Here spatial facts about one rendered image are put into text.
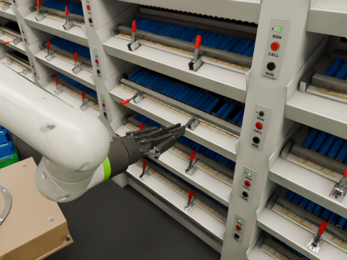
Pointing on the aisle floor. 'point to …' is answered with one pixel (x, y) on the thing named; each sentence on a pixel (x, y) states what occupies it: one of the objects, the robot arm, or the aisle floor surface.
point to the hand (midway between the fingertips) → (174, 131)
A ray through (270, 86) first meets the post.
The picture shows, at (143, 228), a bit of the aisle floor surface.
